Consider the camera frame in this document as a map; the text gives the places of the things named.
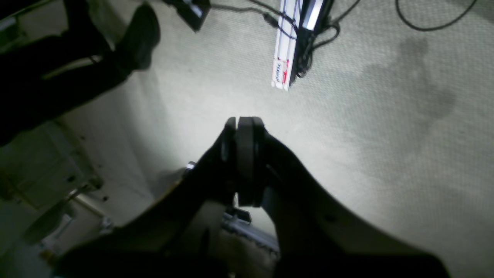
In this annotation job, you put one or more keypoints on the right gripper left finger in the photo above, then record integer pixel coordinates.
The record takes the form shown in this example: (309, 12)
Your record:
(176, 236)

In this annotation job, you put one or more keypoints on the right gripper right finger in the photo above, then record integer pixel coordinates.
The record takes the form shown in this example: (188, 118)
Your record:
(317, 235)

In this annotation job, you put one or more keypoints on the black shoe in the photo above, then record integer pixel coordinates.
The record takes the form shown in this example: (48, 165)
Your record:
(143, 34)

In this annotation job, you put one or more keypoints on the person's black trouser leg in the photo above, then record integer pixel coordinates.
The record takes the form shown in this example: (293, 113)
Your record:
(47, 78)

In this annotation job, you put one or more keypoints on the black device on floor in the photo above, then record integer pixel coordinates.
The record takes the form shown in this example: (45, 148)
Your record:
(193, 12)

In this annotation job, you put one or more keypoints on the white power strip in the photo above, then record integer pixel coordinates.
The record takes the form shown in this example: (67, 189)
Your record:
(300, 19)

